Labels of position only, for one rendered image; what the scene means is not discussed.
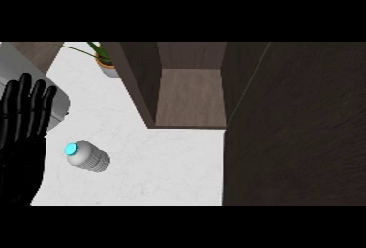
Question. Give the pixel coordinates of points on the dark wooden cabinet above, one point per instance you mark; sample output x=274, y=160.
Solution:
x=187, y=97

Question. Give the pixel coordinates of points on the green potted plant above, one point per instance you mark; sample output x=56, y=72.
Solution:
x=105, y=61

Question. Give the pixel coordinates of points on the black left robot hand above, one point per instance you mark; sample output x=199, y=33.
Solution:
x=21, y=148

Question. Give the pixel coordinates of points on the pale grey appliance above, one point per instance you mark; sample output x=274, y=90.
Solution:
x=28, y=74

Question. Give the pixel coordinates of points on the dark wooden cabinet door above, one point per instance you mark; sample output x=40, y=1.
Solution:
x=297, y=129

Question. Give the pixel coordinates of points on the clear bottle with blue cap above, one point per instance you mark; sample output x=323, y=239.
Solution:
x=87, y=157

